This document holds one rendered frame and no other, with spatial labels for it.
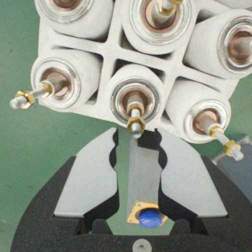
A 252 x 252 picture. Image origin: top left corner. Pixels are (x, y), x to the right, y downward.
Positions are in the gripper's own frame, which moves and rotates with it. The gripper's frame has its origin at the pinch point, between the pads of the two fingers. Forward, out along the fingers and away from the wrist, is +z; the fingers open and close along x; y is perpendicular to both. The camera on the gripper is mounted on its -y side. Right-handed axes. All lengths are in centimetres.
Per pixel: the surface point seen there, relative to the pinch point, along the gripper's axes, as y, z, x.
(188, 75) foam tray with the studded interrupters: -2.2, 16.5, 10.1
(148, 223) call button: 19.1, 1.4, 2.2
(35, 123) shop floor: 16, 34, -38
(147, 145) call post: 15.8, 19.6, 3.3
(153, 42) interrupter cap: -7.4, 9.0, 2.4
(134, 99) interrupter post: -0.4, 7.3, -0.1
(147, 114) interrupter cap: 2.4, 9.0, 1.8
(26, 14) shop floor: -20, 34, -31
